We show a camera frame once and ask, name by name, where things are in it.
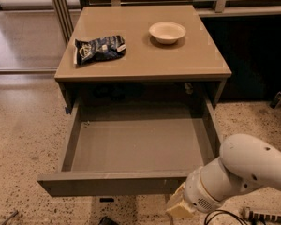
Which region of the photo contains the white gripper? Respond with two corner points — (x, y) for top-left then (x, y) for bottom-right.
(166, 167), (223, 218)

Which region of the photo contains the grey top drawer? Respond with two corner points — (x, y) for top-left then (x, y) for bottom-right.
(37, 97), (220, 197)

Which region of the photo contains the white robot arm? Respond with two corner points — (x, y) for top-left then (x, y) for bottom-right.
(166, 134), (281, 218)

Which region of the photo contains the grey drawer cabinet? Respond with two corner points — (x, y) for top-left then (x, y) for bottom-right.
(55, 6), (231, 108)

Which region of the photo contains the white power strip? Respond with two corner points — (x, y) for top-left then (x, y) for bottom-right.
(242, 207), (281, 224)

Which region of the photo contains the black object bottom edge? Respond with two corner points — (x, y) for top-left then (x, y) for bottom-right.
(98, 217), (119, 225)

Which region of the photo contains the small dark floor object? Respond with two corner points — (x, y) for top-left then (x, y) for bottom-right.
(270, 91), (281, 109)

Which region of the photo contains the metal rod on floor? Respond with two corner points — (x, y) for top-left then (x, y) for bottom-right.
(0, 210), (19, 225)

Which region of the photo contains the blue chip bag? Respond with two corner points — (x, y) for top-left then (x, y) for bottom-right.
(74, 35), (126, 66)

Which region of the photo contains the white bowl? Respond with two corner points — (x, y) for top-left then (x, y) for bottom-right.
(149, 22), (186, 45)

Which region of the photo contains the black cable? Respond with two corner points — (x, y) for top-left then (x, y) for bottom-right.
(203, 209), (249, 225)

